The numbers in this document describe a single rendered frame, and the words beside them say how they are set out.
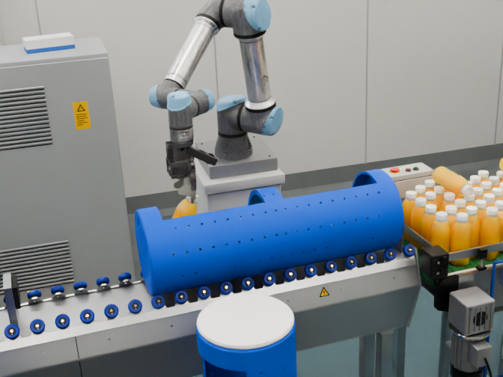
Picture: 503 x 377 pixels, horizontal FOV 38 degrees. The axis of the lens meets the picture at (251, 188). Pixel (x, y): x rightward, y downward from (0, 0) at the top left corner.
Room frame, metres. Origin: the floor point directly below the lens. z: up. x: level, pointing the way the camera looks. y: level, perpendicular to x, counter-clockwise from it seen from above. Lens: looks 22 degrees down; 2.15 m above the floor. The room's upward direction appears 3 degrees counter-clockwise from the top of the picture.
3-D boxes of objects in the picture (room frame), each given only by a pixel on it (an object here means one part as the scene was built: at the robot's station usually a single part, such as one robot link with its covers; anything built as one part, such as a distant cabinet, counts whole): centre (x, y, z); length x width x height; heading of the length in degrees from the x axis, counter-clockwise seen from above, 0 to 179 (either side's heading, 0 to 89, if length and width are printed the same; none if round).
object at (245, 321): (1.77, 0.04, 1.03); 0.28 x 0.28 x 0.01
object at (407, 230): (2.40, -0.59, 0.96); 0.40 x 0.01 x 0.03; 17
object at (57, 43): (3.76, 1.01, 1.48); 0.24 x 0.12 x 0.08; 113
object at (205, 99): (2.30, 0.17, 1.53); 0.11 x 0.11 x 0.08; 58
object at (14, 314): (1.98, 0.76, 1.00); 0.10 x 0.04 x 0.15; 17
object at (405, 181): (2.71, -0.62, 1.05); 0.20 x 0.10 x 0.10; 107
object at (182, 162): (2.21, 0.22, 1.37); 0.09 x 0.08 x 0.12; 107
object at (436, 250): (2.20, -0.61, 0.95); 0.10 x 0.07 x 0.10; 17
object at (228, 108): (2.71, 0.06, 1.37); 0.13 x 0.12 x 0.14; 58
